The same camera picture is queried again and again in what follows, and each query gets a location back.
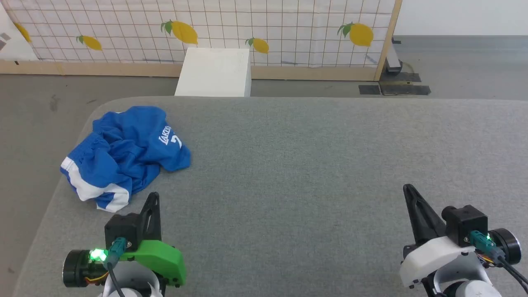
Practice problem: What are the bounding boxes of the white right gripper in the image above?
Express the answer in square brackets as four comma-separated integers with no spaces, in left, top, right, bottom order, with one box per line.
[399,184,475,289]

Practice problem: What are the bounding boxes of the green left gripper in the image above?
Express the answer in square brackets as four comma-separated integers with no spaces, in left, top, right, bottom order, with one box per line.
[120,192,186,288]

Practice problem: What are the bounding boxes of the blue white-trimmed basketball shorts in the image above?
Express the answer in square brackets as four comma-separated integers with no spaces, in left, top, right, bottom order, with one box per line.
[60,106,191,213]

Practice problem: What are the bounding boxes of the grey fabric sofa cushion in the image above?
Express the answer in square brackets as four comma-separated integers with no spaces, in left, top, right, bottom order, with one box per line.
[12,96,528,297]

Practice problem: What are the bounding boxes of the large black floor tape patch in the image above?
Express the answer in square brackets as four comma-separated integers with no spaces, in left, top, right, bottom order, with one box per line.
[379,72,432,97]

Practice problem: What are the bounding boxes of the white box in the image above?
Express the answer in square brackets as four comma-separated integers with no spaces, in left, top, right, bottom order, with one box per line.
[174,47,252,98]

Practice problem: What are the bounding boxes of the lemon pattern grid screen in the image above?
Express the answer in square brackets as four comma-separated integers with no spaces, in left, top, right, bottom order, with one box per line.
[0,0,403,82]

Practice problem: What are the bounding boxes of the metal stand foot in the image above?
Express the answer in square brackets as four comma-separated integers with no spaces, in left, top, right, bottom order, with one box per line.
[387,38,403,75]

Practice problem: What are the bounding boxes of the lemon print grid sheet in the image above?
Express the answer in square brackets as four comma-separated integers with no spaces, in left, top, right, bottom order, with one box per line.
[0,0,396,68]

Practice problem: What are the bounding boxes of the white board with grey marks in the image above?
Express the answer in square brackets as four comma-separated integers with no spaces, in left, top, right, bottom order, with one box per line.
[0,4,40,62]

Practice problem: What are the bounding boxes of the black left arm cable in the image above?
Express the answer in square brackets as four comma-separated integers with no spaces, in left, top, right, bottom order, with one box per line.
[102,237,127,297]

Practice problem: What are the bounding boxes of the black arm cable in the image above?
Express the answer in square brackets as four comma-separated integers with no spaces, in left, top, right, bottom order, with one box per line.
[469,231,528,295]
[102,237,127,297]

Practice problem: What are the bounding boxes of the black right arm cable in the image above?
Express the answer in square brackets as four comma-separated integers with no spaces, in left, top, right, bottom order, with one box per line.
[469,231,528,295]

